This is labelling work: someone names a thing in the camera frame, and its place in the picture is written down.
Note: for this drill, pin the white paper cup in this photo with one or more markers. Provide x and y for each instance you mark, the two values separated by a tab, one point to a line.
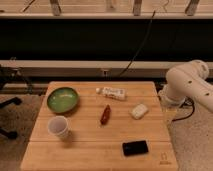
59	127

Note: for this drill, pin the white soap bar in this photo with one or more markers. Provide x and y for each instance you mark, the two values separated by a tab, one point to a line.
139	111

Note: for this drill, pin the black smartphone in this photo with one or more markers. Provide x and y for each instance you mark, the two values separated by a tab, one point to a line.
135	148

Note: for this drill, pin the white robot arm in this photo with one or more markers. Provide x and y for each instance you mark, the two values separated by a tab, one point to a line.
187	80

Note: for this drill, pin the red chili pepper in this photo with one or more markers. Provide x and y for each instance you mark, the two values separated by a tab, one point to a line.
106	115

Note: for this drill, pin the white tube with label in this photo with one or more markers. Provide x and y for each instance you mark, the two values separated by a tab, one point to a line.
114	93

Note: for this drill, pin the green ceramic bowl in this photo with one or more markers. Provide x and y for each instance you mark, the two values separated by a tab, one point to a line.
62	100

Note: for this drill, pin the black office chair base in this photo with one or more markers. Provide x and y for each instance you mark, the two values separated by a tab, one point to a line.
15	100

